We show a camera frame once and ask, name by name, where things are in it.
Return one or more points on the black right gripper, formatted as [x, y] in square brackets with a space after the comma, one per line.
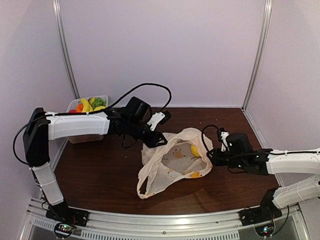
[215, 153]

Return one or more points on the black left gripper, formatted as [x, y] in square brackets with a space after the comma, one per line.
[151, 142]

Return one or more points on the cream printed plastic bag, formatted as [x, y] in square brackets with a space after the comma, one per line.
[170, 163]

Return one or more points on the yellow toy mango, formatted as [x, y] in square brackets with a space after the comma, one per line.
[194, 151]

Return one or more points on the large yellow toy lemon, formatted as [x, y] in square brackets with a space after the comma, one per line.
[99, 108]

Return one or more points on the green toy grape bunch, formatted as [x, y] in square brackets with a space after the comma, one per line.
[98, 102]

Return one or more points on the yellow toy banana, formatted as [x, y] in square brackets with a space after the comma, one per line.
[86, 107]

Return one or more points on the orange toy fruit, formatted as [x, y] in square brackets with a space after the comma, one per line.
[79, 108]

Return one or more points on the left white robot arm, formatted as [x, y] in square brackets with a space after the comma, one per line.
[44, 127]

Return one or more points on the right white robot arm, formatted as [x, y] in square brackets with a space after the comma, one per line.
[290, 162]

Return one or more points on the yellow green toy fruit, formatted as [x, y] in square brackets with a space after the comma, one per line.
[91, 100]

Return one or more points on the right round circuit board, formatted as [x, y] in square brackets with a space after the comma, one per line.
[265, 230]

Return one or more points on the round circuit board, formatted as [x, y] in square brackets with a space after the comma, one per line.
[265, 230]
[63, 230]

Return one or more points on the white perforated plastic basket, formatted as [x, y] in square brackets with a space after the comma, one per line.
[86, 131]

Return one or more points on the left round circuit board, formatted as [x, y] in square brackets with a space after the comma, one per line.
[63, 230]

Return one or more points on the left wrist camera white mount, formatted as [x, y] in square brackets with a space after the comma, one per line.
[158, 118]

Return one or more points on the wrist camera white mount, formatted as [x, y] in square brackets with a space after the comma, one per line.
[158, 118]
[222, 137]

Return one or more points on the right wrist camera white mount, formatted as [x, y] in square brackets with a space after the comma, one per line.
[222, 137]

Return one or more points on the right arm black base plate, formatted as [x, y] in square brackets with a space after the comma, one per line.
[259, 214]

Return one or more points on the aluminium front rail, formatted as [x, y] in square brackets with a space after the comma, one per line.
[225, 225]

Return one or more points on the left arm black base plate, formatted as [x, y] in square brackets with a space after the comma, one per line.
[71, 216]

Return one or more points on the right aluminium frame post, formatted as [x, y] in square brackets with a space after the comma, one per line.
[264, 31]

